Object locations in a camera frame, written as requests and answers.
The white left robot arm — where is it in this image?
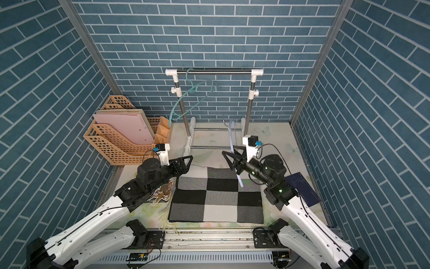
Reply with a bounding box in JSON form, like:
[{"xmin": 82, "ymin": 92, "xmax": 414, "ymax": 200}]
[{"xmin": 26, "ymin": 155, "xmax": 193, "ymax": 269}]

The orange plastic file organizer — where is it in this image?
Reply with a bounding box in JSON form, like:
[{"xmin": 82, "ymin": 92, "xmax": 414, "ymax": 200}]
[{"xmin": 84, "ymin": 95, "xmax": 172, "ymax": 165}]

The black white checkered scarf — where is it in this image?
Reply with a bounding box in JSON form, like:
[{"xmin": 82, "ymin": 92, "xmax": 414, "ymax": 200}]
[{"xmin": 168, "ymin": 165, "xmax": 264, "ymax": 224}]

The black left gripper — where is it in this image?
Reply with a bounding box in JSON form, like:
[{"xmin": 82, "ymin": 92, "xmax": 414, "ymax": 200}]
[{"xmin": 146, "ymin": 155, "xmax": 193, "ymax": 193}]

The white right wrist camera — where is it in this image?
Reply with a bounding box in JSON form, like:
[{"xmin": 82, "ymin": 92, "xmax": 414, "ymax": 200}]
[{"xmin": 243, "ymin": 134, "xmax": 262, "ymax": 162}]

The dark blue notebook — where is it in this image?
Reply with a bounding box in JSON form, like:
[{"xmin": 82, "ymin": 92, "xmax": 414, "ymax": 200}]
[{"xmin": 285, "ymin": 172, "xmax": 321, "ymax": 207}]

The green clothes hanger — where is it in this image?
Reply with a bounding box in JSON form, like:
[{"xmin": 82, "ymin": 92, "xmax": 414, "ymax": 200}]
[{"xmin": 168, "ymin": 68, "xmax": 217, "ymax": 128}]

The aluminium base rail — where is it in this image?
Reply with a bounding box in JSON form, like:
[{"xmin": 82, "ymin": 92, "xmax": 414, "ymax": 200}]
[{"xmin": 95, "ymin": 228, "xmax": 293, "ymax": 269}]

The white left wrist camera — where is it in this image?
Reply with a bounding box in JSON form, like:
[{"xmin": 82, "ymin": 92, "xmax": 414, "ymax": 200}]
[{"xmin": 153, "ymin": 143, "xmax": 170, "ymax": 166}]

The pink pressure file folder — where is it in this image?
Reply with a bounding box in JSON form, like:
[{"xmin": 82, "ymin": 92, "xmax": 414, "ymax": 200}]
[{"xmin": 95, "ymin": 115, "xmax": 155, "ymax": 145}]

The light blue clothes hanger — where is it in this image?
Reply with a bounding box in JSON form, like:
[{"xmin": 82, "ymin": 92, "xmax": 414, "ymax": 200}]
[{"xmin": 222, "ymin": 118, "xmax": 245, "ymax": 188}]

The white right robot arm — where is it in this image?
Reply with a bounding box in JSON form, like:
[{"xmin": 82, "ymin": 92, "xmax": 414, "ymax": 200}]
[{"xmin": 222, "ymin": 147, "xmax": 370, "ymax": 269}]

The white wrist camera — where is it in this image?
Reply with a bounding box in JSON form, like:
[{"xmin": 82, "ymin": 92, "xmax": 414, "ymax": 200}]
[
  {"xmin": 153, "ymin": 143, "xmax": 170, "ymax": 166},
  {"xmin": 243, "ymin": 134, "xmax": 262, "ymax": 162}
]

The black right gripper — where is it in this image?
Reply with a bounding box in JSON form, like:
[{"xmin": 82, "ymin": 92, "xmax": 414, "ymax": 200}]
[{"xmin": 224, "ymin": 144, "xmax": 273, "ymax": 186}]

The yellow comic book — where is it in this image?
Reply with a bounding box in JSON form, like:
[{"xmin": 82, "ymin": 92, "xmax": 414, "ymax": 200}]
[{"xmin": 145, "ymin": 178, "xmax": 176, "ymax": 204}]

